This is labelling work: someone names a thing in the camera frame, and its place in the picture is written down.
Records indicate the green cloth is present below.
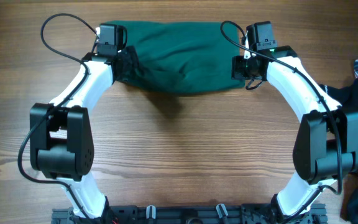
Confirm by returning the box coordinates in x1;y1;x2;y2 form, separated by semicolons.
115;21;245;95

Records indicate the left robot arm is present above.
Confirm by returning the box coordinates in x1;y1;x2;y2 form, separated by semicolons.
29;23;139;223

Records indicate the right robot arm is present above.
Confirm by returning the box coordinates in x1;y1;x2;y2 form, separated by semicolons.
232;21;358;223

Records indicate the black mounting rail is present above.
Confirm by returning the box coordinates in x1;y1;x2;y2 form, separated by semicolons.
51;203;328;224

